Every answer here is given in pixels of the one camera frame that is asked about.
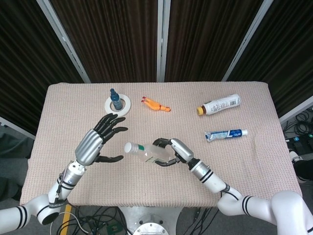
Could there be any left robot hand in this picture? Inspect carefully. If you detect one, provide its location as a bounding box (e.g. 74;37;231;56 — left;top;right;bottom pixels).
74;114;129;166

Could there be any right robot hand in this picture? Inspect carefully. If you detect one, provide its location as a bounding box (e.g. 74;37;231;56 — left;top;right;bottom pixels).
153;138;195;167

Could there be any clear plastic bottle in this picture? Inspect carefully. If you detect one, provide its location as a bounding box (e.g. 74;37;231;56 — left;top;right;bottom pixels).
124;141;173;165

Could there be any white bottle cap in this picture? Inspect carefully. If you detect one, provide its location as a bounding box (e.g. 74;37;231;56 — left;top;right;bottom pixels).
124;142;140;154

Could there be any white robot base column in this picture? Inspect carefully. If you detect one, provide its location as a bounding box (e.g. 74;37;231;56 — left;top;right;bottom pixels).
119;207;184;235

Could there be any blue spray bottle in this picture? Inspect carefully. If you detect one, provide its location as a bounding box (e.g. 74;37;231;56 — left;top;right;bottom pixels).
110;88;123;111

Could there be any white bottle with yellow cap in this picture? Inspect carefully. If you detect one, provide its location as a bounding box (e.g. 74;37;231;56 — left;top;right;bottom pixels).
197;93;242;116

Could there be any blue white toothpaste tube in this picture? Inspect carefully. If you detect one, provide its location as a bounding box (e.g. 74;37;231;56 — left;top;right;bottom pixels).
204;129;248;143

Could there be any beige woven tablecloth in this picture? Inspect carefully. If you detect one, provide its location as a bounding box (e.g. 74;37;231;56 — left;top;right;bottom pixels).
19;82;303;209

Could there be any orange rubber chicken toy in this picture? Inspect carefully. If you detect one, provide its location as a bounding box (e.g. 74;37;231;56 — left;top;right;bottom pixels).
140;96;172;113

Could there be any white tape roll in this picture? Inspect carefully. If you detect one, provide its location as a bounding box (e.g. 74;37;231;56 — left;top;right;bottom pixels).
105;95;132;117

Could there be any round metal flange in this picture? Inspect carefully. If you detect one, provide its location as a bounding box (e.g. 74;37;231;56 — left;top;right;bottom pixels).
134;221;167;235

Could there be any green circuit board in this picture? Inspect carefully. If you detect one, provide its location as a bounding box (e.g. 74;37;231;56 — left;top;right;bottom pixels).
106;224;123;235

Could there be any dark brown partition panel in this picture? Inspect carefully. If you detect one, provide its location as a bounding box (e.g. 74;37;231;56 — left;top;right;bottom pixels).
227;0;313;118
165;0;264;83
0;0;85;136
50;0;162;84

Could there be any black shoe with white sole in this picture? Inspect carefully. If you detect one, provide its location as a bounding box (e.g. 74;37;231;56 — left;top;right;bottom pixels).
289;150;313;184

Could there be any black cable tangle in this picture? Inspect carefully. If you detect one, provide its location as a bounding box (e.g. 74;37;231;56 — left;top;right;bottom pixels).
283;107;313;157
55;206;218;235

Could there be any white cable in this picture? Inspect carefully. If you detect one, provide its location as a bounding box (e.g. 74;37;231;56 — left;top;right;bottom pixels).
50;211;91;235

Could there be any aluminium partition post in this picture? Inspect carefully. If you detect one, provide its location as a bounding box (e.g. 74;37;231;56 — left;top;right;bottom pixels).
36;0;91;84
278;95;313;124
0;116;36;141
221;0;272;83
156;0;172;83

